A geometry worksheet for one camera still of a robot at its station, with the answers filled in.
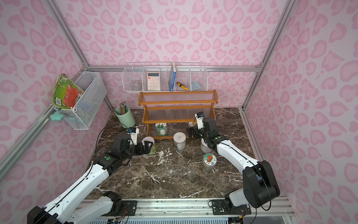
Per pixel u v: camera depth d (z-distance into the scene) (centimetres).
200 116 75
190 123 98
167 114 118
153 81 93
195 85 101
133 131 69
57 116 63
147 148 70
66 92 73
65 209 40
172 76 87
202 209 73
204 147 88
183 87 95
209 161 82
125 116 98
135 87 97
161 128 95
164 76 98
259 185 42
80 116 72
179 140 90
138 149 69
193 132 77
